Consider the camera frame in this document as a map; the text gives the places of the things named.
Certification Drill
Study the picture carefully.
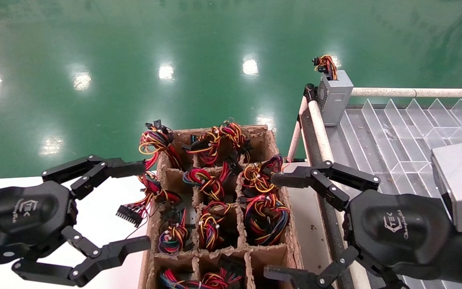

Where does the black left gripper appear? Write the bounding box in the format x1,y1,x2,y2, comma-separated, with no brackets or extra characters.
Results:
0,155,151,287

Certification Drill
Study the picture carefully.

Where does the long beige rack pipe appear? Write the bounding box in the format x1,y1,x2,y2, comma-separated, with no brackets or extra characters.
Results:
308,100,372,289

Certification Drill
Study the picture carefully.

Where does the clear plastic divider tray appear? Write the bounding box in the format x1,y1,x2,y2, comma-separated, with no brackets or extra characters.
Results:
337,98,462,289

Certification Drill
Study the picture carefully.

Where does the beige rack crossbar pipe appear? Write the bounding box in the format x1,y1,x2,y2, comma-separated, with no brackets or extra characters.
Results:
351,88,462,99

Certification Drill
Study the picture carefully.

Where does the black rack rail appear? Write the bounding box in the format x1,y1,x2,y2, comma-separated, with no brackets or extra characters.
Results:
300,108,356,289

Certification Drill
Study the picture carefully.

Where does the brown pulp divider box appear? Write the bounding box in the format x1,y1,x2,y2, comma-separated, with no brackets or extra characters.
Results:
139,125,308,289

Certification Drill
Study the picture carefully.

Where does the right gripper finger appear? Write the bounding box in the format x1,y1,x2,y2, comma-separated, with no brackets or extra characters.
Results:
263,246,410,289

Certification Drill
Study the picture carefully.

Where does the wire bundle cell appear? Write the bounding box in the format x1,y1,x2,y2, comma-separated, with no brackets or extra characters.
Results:
198,201,231,250
244,193,291,246

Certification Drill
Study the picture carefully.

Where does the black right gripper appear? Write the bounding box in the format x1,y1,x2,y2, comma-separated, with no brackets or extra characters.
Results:
271,161,462,287

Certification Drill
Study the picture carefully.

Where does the power supply with coloured wires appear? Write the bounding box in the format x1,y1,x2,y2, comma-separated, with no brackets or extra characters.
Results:
160,268,199,289
219,120,253,163
182,128,220,166
158,207,193,254
239,155,284,195
182,163,231,201
139,120,183,171
201,257,245,289
312,55,354,127

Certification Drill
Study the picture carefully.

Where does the slanted beige rack pipe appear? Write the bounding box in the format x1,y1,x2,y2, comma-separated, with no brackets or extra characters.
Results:
286,96,308,163

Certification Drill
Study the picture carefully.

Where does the wire bundle outside box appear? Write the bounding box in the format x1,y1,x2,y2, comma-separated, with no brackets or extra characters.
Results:
115,171,182,228

